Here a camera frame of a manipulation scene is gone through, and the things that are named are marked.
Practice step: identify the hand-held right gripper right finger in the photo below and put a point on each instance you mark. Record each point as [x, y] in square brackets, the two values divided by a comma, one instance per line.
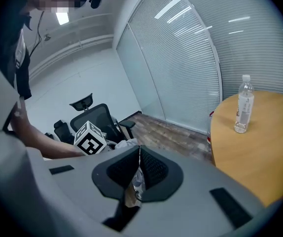
[171, 179]

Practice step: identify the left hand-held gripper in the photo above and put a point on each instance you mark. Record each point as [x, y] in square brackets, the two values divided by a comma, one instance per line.
[89, 139]

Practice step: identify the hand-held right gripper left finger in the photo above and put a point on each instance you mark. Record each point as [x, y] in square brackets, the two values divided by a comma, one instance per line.
[102, 179]

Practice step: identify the grey clothes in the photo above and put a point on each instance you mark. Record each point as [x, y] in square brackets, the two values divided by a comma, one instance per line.
[137, 181]

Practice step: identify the black mesh office chair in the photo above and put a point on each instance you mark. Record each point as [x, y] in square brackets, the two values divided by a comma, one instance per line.
[99, 117]

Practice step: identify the red label plastic bottle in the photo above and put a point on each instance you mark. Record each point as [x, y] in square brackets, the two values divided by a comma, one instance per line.
[208, 132]

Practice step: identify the round wooden table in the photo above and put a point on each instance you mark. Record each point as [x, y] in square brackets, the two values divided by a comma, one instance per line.
[255, 157]

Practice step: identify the white ceiling pipes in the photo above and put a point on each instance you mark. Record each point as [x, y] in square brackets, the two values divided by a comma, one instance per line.
[77, 46]

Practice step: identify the clear plastic water bottle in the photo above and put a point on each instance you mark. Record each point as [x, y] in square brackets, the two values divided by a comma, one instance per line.
[244, 107]

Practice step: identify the glass partition with blinds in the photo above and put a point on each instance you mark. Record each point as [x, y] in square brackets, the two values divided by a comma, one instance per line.
[181, 70]

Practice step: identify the grey backpack harness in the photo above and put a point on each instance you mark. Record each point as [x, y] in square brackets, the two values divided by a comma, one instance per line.
[20, 53]

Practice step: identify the ceiling light panel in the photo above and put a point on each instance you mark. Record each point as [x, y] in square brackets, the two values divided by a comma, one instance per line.
[62, 16]

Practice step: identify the person's black shirt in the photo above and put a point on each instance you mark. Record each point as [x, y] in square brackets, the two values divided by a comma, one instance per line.
[8, 33]

